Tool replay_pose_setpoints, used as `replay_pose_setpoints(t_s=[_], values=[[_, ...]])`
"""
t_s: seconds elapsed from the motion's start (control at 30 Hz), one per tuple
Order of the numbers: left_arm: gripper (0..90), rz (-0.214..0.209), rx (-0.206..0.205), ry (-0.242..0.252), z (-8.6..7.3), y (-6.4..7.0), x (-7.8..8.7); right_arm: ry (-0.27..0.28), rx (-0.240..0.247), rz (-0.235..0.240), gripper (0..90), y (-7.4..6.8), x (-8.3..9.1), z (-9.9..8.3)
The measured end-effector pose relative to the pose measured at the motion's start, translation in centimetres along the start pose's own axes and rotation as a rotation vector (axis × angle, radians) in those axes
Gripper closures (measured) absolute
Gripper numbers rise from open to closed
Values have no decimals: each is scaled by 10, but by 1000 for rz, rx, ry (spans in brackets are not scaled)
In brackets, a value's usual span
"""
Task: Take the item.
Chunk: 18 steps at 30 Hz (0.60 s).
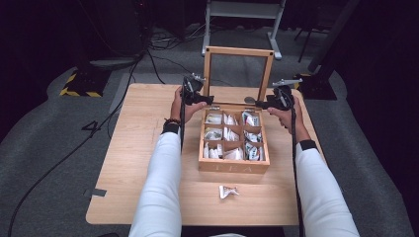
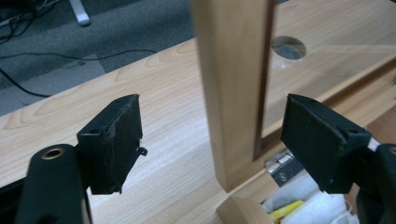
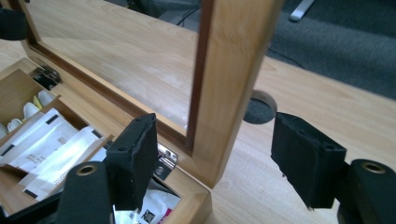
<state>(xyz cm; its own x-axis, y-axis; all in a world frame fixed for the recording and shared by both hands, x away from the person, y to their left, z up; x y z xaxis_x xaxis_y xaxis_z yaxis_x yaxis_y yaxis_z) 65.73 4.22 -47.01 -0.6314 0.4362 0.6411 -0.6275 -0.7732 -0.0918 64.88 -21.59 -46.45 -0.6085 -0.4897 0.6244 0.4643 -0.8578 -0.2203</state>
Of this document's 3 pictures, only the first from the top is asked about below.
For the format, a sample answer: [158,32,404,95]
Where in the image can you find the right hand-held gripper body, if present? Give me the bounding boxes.
[268,78,303,112]

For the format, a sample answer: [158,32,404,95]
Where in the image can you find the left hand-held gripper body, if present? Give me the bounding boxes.
[182,72,208,107]

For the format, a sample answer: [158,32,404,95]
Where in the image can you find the wooden glass-pane box lid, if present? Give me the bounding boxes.
[202,45,276,104]

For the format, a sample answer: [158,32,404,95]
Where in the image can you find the wooden tea box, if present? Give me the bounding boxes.
[198,102,272,175]

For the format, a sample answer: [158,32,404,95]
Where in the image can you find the person's left hand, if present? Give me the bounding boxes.
[170,86,209,124]

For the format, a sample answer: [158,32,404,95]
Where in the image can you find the person's right hand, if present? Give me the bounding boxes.
[267,95,306,133]

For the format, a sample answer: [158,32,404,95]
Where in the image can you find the hazard-striped black stand base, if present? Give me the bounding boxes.
[59,68,112,99]
[293,72,338,101]

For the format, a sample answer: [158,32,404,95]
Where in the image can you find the assortment of tea bags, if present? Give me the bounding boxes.
[203,111,265,162]

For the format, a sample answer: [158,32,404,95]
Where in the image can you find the black tripod legs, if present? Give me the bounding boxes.
[293,27,330,64]

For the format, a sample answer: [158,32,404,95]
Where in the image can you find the dark slanted stand pole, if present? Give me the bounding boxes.
[307,0,363,74]

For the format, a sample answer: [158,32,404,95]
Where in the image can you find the grey tape strip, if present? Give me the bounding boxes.
[83,188,109,198]

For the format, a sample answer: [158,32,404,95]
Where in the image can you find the left hand-held gripper cable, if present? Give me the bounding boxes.
[179,83,187,154]

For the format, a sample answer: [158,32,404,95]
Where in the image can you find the hand-held gripper cable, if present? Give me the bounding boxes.
[179,83,187,154]
[290,98,304,237]

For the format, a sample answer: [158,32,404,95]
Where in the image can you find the dark beaded bracelet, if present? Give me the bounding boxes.
[163,117,183,128]

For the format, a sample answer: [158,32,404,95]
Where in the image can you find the thin black floor cable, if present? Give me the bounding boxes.
[146,50,233,88]

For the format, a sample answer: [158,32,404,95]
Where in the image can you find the bundle of floor cables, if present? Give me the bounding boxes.
[148,23,208,51]

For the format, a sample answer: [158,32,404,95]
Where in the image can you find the right hand-held gripper cable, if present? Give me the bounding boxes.
[290,98,304,237]

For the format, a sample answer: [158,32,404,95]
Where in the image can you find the white metal stand frame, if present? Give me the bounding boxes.
[201,0,287,61]

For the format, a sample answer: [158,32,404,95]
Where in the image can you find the long black floor cable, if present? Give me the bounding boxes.
[7,53,146,237]

